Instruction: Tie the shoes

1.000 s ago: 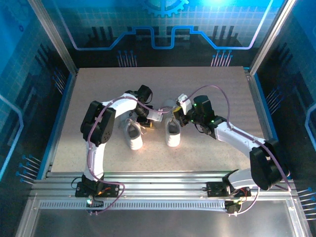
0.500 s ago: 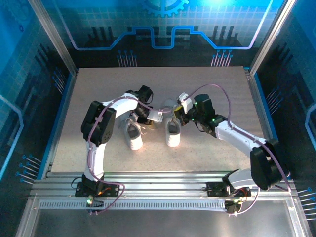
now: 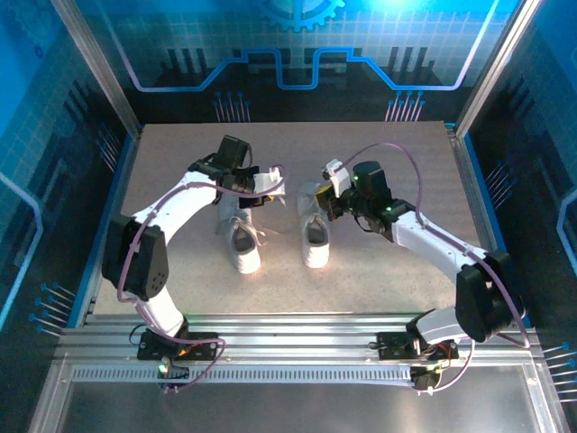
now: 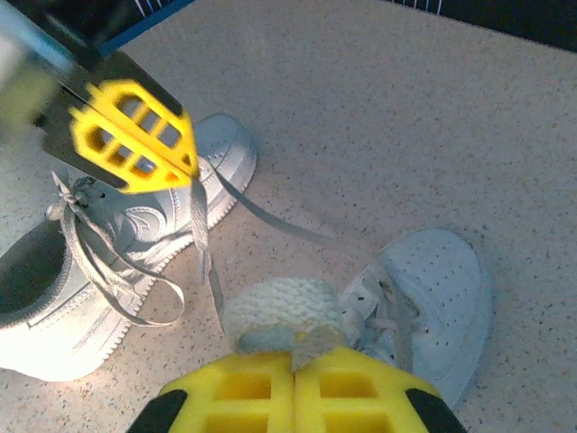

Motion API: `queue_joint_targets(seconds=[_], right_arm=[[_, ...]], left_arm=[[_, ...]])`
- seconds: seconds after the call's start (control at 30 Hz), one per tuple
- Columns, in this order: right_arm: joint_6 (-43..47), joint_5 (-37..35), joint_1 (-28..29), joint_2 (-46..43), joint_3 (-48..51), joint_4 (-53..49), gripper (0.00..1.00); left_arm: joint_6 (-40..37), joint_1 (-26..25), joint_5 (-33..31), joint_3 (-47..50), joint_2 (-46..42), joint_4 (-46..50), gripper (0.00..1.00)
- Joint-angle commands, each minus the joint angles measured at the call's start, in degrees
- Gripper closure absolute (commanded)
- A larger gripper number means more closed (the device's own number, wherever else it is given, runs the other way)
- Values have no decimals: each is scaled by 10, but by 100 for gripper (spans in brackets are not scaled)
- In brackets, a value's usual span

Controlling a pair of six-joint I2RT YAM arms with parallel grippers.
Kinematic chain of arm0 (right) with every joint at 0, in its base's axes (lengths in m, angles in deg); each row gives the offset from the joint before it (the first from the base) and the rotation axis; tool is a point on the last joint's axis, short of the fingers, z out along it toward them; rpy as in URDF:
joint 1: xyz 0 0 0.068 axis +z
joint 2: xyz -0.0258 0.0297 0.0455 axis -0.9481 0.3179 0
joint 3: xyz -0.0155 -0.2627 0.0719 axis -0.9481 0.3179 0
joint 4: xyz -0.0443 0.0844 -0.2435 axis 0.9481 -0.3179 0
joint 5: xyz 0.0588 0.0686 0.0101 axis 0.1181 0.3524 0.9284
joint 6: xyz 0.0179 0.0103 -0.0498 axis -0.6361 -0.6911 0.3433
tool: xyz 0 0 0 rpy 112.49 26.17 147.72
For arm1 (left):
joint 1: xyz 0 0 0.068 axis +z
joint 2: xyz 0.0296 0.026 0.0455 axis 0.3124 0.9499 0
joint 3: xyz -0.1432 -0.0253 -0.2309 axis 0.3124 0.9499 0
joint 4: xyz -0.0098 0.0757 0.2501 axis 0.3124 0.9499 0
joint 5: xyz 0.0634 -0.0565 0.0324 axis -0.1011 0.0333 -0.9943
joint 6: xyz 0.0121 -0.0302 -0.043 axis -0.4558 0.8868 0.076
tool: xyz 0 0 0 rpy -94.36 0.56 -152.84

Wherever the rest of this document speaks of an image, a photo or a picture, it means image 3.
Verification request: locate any white shoelace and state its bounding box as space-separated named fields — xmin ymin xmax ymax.
xmin=215 ymin=214 xmax=290 ymax=248
xmin=296 ymin=189 xmax=333 ymax=229

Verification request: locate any white sneaker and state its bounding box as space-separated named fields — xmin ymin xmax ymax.
xmin=215 ymin=193 xmax=263 ymax=275
xmin=296 ymin=180 xmax=332 ymax=270

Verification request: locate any small black electronics module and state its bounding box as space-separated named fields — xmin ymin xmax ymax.
xmin=412 ymin=365 xmax=442 ymax=393
xmin=155 ymin=360 xmax=191 ymax=393

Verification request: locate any grey metal shelf plate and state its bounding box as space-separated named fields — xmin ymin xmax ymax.
xmin=56 ymin=363 xmax=549 ymax=433

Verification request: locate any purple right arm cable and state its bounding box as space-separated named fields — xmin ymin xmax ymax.
xmin=333 ymin=143 xmax=532 ymax=397

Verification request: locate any blue side rail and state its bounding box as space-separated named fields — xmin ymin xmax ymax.
xmin=67 ymin=128 xmax=144 ymax=328

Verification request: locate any aluminium side rail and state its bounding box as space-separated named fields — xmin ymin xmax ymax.
xmin=444 ymin=124 xmax=533 ymax=328

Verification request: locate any aluminium mounting rail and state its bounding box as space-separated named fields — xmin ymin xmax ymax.
xmin=56 ymin=312 xmax=545 ymax=364

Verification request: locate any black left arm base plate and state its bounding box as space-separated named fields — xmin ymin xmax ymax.
xmin=137 ymin=330 xmax=220 ymax=362

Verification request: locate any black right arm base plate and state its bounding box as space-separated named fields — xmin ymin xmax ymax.
xmin=376 ymin=331 xmax=460 ymax=362

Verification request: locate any aluminium frame post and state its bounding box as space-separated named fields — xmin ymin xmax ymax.
xmin=48 ymin=0 xmax=144 ymax=139
xmin=453 ymin=0 xmax=545 ymax=140

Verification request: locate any slotted white cable duct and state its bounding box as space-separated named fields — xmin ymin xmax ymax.
xmin=71 ymin=364 xmax=415 ymax=385

